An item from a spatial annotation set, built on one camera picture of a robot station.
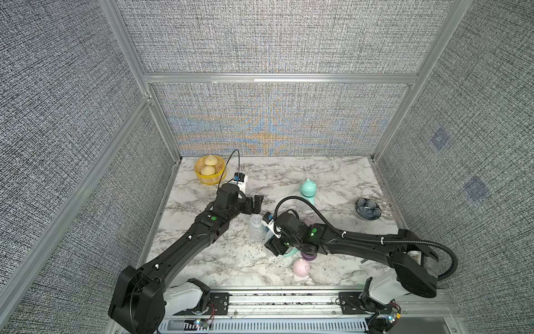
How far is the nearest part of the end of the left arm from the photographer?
0.72m

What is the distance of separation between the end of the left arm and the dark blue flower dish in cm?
50

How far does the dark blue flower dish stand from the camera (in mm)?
953
